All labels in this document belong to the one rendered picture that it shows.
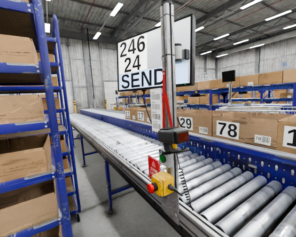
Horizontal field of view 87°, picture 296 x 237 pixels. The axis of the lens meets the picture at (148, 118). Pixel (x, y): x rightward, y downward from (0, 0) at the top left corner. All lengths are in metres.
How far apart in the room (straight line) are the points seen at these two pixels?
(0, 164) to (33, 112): 0.20
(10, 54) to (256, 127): 1.20
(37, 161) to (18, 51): 0.40
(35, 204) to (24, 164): 0.17
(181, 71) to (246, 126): 0.58
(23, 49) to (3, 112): 0.23
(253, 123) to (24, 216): 1.19
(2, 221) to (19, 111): 0.40
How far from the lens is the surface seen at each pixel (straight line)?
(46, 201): 0.83
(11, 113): 0.74
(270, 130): 1.09
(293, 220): 0.84
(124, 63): 0.99
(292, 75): 5.75
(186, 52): 0.73
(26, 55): 0.74
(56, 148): 0.71
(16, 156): 0.75
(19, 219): 0.86
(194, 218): 0.72
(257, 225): 0.76
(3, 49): 0.75
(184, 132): 0.56
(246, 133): 1.14
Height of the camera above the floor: 1.21
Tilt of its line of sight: 8 degrees down
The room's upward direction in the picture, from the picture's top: 3 degrees counter-clockwise
